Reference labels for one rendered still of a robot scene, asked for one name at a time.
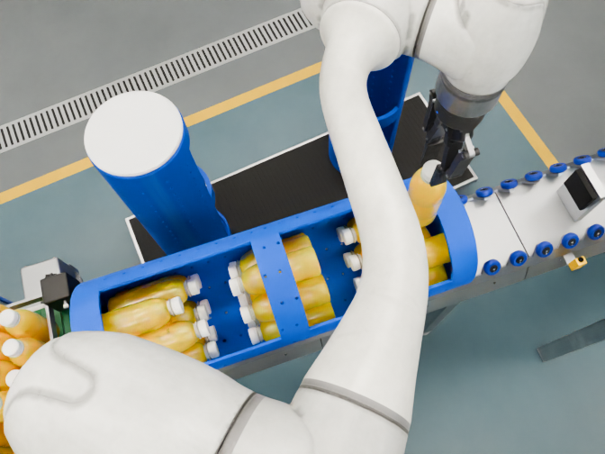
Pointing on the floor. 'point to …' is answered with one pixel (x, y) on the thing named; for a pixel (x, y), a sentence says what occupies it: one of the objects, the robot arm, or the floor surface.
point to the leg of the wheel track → (436, 318)
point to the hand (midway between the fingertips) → (436, 163)
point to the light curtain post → (573, 341)
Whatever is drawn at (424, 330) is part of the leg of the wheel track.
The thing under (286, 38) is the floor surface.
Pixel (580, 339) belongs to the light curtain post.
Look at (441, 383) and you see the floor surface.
